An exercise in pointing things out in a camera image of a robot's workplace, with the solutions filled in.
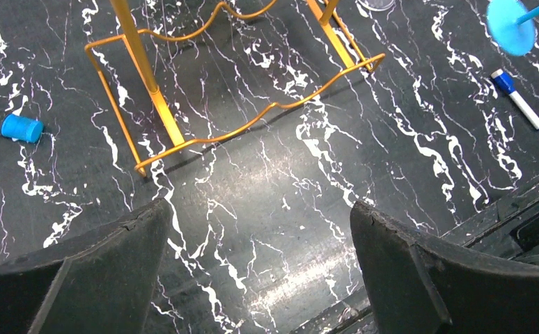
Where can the clear champagne flute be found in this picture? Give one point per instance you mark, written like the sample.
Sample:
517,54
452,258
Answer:
377,5

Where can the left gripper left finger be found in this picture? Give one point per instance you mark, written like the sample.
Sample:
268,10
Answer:
101,281

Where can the blue front wine glass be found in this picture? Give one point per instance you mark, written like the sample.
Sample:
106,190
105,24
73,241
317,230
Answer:
511,26

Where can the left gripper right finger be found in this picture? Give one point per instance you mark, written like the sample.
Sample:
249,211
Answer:
419,283

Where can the gold wire wine glass rack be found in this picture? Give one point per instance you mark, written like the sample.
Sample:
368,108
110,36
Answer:
325,14

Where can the black marker with blue cap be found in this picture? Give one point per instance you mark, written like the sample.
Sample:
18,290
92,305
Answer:
20,128

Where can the blue and white marker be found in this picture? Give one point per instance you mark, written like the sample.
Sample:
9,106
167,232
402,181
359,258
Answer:
506,84

